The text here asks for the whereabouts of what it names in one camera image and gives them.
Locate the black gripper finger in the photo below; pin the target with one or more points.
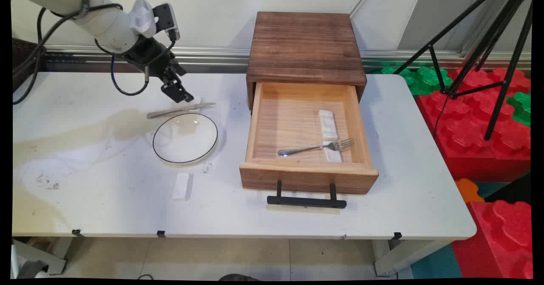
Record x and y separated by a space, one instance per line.
177 68
176 91

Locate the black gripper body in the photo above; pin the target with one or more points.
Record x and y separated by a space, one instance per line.
148 53

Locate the silver table knife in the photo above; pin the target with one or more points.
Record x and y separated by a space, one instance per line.
174 111

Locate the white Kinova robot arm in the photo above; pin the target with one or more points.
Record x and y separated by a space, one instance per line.
106 23

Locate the white plate with black rim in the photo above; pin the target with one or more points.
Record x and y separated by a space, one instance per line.
185 138

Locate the white cutlery rest block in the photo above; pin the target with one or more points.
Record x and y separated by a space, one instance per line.
181 186
327 123
332 155

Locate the dark wooden cabinet box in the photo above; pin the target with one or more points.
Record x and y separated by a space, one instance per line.
305 47

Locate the silver fork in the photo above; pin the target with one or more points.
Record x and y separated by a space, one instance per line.
306 149

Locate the black table edge clip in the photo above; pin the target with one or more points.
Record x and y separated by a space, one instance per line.
397 235
77 233
160 234

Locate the light wooden drawer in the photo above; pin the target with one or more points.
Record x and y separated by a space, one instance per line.
297 174

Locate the white table leg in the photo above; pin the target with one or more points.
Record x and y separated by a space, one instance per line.
40 255
403 255

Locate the green foam block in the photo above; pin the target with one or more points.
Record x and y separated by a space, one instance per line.
425 78
522 106

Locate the teal foam mat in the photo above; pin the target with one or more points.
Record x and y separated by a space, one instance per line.
437 263

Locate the black tripod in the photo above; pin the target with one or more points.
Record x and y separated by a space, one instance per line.
508 59

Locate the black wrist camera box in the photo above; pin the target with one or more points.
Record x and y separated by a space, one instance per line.
166 18

